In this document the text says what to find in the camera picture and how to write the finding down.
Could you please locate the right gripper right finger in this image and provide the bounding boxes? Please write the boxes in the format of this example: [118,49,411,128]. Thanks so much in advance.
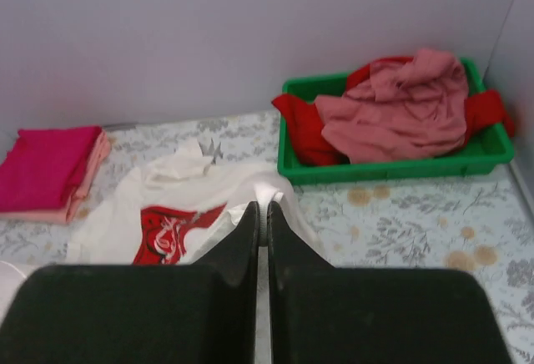
[266,203,511,363]

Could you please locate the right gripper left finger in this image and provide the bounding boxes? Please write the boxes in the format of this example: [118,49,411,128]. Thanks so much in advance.
[1,202,259,363]

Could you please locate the white printed t-shirt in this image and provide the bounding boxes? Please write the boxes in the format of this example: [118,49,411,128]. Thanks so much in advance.
[65,139,324,265]

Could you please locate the folded peach t-shirt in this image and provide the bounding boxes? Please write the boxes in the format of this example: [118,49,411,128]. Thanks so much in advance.
[1,131,111,225]

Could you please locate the folded magenta t-shirt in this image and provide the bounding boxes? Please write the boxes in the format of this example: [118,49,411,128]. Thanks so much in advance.
[1,126,104,212]

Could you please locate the crumpled pink t-shirt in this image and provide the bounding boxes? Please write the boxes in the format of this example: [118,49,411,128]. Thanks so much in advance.
[315,48,469,164]

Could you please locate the green plastic tray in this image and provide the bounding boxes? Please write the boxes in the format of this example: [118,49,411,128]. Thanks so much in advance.
[277,57,514,185]

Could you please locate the crumpled red t-shirt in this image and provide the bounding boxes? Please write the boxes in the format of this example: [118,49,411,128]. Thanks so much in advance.
[272,56,516,166]

